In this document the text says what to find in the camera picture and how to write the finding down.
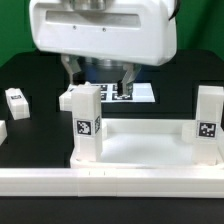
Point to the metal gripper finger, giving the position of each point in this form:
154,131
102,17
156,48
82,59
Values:
71,65
125,86

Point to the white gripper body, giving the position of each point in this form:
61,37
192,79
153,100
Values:
134,31

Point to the white desk top tray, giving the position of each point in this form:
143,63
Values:
150,143

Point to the fiducial marker sheet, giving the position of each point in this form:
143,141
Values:
142,92

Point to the white front fence rail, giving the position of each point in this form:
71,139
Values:
84,182

